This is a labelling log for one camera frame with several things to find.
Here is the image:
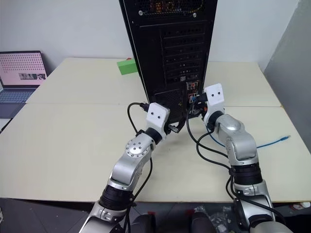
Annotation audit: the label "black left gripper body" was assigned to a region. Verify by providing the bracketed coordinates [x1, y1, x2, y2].
[166, 121, 178, 134]

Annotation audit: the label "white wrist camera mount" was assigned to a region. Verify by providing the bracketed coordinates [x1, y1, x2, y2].
[203, 83, 227, 127]
[145, 102, 171, 140]

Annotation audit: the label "blue ethernet cable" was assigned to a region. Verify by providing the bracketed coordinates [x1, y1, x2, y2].
[190, 96, 292, 149]

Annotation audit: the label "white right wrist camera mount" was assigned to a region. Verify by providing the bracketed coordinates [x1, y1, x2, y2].
[203, 83, 227, 127]

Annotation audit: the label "open laptop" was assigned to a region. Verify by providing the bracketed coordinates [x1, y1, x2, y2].
[0, 50, 48, 119]

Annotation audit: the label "black computer tower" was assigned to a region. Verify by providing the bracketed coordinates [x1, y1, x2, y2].
[118, 0, 218, 125]

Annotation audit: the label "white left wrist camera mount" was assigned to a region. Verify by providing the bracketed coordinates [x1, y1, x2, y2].
[145, 102, 171, 140]

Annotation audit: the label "white and red object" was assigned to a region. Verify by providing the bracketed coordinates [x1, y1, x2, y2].
[290, 201, 311, 211]

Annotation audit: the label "dark rounded shape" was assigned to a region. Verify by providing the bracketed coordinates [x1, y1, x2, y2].
[132, 213, 156, 233]
[191, 212, 216, 233]

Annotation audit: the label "green box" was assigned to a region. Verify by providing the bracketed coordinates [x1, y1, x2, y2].
[116, 58, 139, 76]

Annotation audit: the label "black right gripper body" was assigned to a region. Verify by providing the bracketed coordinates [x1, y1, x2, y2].
[195, 93, 209, 117]

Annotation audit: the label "clear plastic bags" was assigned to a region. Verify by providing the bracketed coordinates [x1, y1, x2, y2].
[194, 205, 233, 233]

